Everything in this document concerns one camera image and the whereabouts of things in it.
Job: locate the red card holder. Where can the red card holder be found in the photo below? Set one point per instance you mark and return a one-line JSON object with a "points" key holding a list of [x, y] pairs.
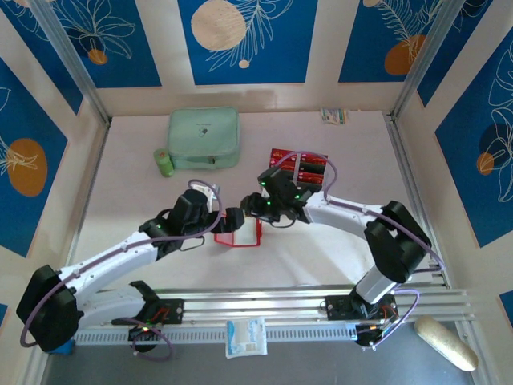
{"points": [[246, 234]]}

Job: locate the clear acrylic card tray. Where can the clear acrylic card tray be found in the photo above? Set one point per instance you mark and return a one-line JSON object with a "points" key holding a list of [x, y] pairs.
{"points": [[297, 172]]}

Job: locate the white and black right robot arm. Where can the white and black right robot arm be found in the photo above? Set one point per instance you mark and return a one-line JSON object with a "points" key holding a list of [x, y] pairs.
{"points": [[340, 212]]}

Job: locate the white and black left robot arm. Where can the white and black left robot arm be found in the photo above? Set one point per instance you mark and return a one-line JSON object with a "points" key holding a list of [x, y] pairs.
{"points": [[112, 256]]}

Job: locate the black credit card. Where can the black credit card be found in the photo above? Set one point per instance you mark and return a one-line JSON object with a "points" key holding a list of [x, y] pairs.
{"points": [[312, 167]]}

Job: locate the green tape roll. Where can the green tape roll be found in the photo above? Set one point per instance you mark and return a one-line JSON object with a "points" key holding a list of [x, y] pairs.
{"points": [[163, 162]]}

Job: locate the mint green zipper pouch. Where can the mint green zipper pouch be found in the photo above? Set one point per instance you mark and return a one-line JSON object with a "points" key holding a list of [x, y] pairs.
{"points": [[200, 132]]}

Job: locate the black connector module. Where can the black connector module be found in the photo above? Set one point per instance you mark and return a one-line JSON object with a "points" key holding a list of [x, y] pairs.
{"points": [[370, 337], [142, 333]]}

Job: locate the small printed paper packet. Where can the small printed paper packet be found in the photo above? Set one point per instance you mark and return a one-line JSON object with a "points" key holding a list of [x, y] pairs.
{"points": [[333, 116]]}

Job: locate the white and blue wipes packet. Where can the white and blue wipes packet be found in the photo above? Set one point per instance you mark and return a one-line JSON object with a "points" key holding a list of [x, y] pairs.
{"points": [[244, 339]]}

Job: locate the blue sponge block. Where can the blue sponge block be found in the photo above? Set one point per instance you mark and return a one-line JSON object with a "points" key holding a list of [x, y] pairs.
{"points": [[69, 349]]}

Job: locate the beige glitter pouch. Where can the beige glitter pouch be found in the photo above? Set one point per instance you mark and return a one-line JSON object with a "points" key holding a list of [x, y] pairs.
{"points": [[445, 341]]}

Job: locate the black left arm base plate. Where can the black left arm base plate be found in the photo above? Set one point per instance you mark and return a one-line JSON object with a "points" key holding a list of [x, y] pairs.
{"points": [[172, 310]]}

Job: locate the aluminium front rail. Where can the aluminium front rail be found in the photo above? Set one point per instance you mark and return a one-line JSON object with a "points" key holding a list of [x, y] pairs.
{"points": [[248, 305]]}

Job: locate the aluminium side rail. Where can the aluminium side rail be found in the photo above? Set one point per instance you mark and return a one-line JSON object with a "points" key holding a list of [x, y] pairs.
{"points": [[414, 192], [90, 188]]}

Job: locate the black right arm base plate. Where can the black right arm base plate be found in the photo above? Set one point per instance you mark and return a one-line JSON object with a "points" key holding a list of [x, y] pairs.
{"points": [[336, 308]]}

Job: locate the aluminium frame post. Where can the aluminium frame post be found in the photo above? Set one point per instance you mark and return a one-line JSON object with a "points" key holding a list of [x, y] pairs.
{"points": [[426, 60], [72, 60]]}

